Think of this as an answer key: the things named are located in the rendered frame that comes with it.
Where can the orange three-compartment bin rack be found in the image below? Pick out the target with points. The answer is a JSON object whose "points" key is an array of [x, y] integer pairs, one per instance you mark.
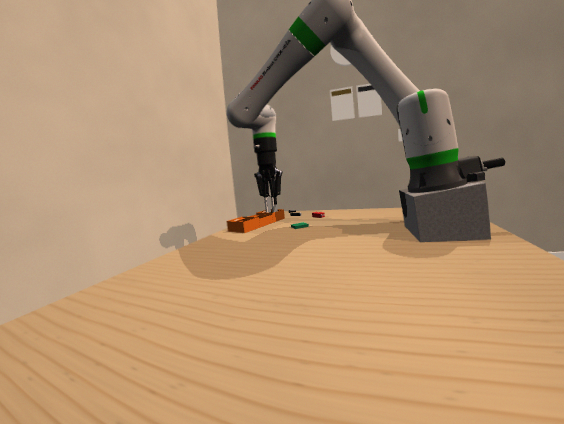
{"points": [[246, 224]]}

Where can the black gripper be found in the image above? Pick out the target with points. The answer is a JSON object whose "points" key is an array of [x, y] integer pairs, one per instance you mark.
{"points": [[267, 163]]}

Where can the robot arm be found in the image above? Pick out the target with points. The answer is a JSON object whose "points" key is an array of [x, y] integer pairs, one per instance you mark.
{"points": [[425, 117]]}

